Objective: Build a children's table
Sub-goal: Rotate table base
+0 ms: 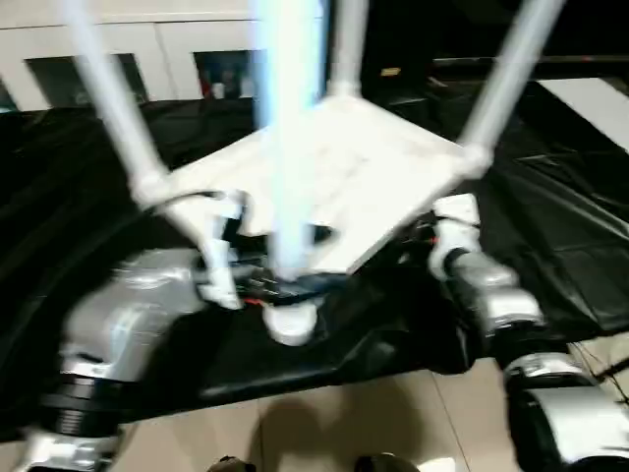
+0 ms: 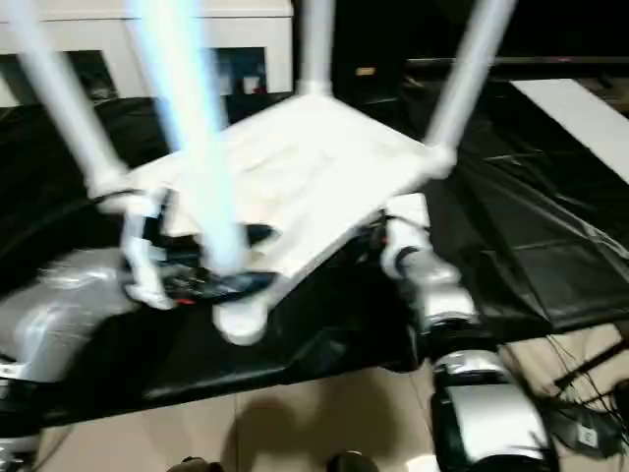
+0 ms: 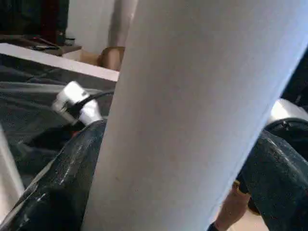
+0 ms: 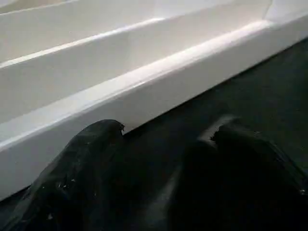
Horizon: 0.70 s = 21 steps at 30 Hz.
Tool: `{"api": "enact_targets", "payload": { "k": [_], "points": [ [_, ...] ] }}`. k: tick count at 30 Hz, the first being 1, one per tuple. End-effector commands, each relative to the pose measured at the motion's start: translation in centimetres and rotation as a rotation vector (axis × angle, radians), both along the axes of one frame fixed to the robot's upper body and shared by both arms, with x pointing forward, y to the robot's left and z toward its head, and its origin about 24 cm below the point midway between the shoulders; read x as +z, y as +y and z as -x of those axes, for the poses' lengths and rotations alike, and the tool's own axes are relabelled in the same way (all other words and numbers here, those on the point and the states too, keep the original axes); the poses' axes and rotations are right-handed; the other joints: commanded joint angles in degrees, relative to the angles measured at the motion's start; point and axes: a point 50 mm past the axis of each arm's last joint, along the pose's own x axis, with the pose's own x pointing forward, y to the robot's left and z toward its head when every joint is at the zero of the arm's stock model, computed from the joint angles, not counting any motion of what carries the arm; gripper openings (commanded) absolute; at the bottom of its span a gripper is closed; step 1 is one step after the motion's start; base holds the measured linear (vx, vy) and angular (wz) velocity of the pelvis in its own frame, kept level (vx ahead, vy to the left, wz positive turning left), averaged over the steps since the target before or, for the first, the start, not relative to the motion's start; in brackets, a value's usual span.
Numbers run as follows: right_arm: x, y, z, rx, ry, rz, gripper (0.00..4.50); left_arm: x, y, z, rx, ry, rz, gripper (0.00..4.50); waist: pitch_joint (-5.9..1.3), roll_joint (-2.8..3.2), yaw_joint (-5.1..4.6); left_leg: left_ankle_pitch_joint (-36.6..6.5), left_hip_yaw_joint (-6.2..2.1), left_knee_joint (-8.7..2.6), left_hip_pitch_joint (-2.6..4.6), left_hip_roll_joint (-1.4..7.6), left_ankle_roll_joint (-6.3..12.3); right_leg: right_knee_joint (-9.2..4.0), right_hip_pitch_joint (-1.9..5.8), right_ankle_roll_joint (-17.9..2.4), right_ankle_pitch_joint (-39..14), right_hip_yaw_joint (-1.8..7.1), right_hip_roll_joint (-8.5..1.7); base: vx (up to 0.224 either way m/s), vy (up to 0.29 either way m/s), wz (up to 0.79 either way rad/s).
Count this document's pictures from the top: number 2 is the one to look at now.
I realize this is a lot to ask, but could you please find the white flat panel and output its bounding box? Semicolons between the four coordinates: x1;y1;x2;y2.
511;79;629;148

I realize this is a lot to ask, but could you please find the black folding stand frame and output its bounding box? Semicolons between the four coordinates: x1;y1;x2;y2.
550;334;629;389

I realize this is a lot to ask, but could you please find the black metal bar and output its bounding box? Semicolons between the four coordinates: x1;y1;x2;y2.
408;57;629;72

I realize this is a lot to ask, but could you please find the black work mat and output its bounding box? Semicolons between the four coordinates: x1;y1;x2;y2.
0;69;629;434

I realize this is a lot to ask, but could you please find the white cabinet with glass doors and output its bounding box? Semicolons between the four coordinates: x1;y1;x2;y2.
0;15;296;109

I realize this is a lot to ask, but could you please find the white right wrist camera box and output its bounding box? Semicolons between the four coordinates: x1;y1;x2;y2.
378;192;433;281

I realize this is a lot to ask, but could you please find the black box white label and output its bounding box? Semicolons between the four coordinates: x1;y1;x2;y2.
575;423;605;448

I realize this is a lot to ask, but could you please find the white plastic table leg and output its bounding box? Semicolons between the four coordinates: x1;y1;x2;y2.
423;0;517;178
295;0;337;99
128;0;271;345
5;0;134;203

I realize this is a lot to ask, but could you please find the white plastic table top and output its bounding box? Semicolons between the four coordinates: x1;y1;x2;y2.
93;93;458;340

